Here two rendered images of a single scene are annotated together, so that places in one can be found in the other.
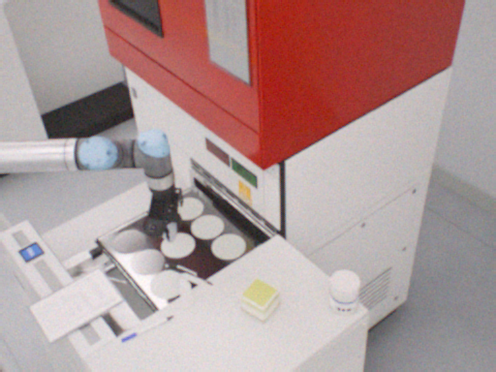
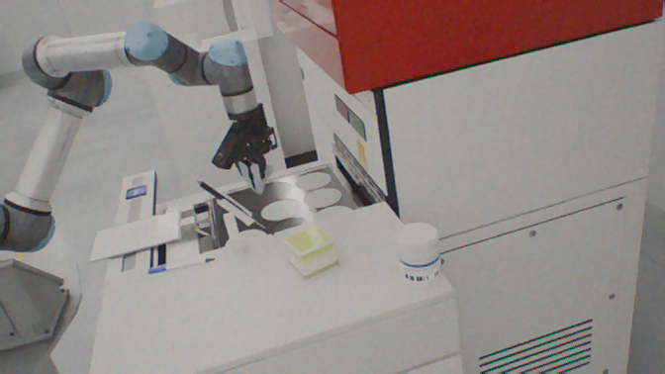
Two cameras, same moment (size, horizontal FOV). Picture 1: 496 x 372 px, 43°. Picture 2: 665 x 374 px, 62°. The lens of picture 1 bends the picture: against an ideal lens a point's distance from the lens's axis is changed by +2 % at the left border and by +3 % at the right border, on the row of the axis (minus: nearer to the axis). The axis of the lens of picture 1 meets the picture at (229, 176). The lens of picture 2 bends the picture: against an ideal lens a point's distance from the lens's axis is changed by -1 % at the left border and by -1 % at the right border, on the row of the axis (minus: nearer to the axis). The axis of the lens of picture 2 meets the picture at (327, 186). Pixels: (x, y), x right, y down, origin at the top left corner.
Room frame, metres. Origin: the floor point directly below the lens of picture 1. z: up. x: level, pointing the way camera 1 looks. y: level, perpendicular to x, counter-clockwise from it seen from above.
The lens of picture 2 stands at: (0.18, -0.46, 1.58)
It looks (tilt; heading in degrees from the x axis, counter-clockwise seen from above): 27 degrees down; 24
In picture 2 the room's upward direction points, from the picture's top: 11 degrees counter-clockwise
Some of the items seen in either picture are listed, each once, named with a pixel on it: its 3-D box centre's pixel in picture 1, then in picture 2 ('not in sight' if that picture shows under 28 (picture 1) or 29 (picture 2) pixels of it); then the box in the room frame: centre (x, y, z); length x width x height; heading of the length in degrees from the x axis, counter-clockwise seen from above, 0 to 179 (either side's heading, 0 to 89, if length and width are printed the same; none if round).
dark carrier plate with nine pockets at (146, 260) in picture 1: (178, 244); (282, 209); (1.27, 0.17, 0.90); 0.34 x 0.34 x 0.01; 34
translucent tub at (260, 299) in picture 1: (260, 300); (311, 252); (0.96, -0.05, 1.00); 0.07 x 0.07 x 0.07; 49
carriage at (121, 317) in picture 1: (105, 301); (183, 252); (1.10, 0.38, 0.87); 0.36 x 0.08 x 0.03; 34
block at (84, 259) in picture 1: (77, 263); (179, 214); (1.23, 0.47, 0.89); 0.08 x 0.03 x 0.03; 124
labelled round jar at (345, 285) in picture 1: (344, 293); (419, 255); (0.95, -0.26, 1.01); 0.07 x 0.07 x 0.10
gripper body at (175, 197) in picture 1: (165, 197); (250, 132); (1.22, 0.18, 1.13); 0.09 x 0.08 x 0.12; 166
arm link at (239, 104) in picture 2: (159, 176); (238, 100); (1.22, 0.18, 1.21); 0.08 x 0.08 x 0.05
